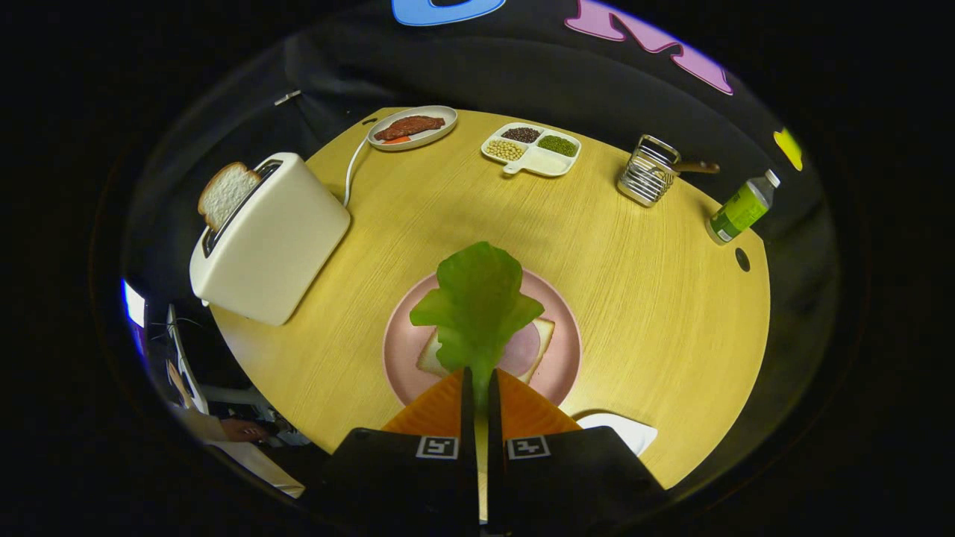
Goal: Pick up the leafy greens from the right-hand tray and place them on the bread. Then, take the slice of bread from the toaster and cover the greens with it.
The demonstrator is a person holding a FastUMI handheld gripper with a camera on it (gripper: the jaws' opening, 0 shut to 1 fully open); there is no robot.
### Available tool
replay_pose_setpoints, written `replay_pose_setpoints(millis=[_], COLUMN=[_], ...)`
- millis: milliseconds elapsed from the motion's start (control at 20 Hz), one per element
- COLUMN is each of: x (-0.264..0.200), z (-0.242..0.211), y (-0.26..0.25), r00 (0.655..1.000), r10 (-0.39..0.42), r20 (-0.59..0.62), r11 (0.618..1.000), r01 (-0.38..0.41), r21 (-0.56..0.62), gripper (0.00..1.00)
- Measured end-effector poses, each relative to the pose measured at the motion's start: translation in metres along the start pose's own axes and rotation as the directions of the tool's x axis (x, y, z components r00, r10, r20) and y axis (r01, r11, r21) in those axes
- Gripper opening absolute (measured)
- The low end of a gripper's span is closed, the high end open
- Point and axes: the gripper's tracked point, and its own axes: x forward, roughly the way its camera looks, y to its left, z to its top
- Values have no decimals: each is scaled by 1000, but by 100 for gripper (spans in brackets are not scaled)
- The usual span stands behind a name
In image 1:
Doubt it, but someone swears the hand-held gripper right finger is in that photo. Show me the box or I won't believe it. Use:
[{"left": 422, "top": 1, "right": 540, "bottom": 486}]
[{"left": 487, "top": 368, "right": 667, "bottom": 534}]

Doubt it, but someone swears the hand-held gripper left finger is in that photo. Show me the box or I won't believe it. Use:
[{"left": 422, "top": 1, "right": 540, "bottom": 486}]
[{"left": 321, "top": 367, "right": 478, "bottom": 537}]

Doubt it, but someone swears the green lettuce leaf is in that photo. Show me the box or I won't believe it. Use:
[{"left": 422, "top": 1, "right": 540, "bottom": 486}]
[{"left": 409, "top": 240, "right": 545, "bottom": 407}]

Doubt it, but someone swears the toast bread slice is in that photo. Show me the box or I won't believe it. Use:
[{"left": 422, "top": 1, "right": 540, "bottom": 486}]
[{"left": 197, "top": 162, "right": 263, "bottom": 232}]

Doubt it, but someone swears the pink ham slice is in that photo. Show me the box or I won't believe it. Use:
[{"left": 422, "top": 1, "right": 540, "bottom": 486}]
[{"left": 496, "top": 321, "right": 541, "bottom": 378}]

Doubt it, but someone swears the pink round plate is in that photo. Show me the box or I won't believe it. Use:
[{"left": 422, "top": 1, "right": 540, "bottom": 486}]
[{"left": 383, "top": 267, "right": 583, "bottom": 407}]

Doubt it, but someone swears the bread slice with crust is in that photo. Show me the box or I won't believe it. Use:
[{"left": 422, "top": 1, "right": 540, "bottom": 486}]
[{"left": 416, "top": 317, "right": 556, "bottom": 385}]

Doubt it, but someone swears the white rectangular plate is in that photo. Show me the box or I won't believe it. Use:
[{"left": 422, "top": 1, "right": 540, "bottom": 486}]
[{"left": 576, "top": 412, "right": 659, "bottom": 457}]

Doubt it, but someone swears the white toaster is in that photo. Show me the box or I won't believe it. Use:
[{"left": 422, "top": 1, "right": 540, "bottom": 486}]
[{"left": 189, "top": 152, "right": 352, "bottom": 327}]

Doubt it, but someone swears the white divided tray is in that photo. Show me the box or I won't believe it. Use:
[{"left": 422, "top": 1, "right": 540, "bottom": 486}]
[{"left": 480, "top": 122, "right": 582, "bottom": 178}]

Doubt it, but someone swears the brown meat piece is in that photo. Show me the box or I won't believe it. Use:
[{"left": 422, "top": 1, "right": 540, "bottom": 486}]
[{"left": 373, "top": 115, "right": 446, "bottom": 142}]

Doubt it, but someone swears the grey oval plate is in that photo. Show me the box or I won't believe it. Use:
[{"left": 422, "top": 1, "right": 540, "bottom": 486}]
[{"left": 366, "top": 105, "right": 459, "bottom": 152}]

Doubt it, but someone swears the green label plastic bottle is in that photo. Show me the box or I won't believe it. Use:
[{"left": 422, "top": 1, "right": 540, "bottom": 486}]
[{"left": 706, "top": 169, "right": 781, "bottom": 246}]

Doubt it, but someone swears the black backdrop cloth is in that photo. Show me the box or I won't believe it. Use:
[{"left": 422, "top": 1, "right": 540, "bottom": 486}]
[{"left": 119, "top": 0, "right": 840, "bottom": 314}]

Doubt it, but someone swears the computer monitor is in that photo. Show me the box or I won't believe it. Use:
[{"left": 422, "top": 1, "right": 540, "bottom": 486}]
[{"left": 122, "top": 278, "right": 148, "bottom": 357}]

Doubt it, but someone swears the white toaster cable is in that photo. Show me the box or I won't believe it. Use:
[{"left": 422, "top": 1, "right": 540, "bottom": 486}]
[{"left": 342, "top": 134, "right": 372, "bottom": 208}]

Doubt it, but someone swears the wire metal basket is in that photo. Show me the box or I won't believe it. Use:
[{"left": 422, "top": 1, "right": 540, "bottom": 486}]
[{"left": 616, "top": 134, "right": 681, "bottom": 207}]

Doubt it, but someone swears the white stand frame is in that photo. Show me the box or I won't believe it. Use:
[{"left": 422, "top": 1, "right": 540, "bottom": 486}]
[{"left": 164, "top": 302, "right": 273, "bottom": 415}]

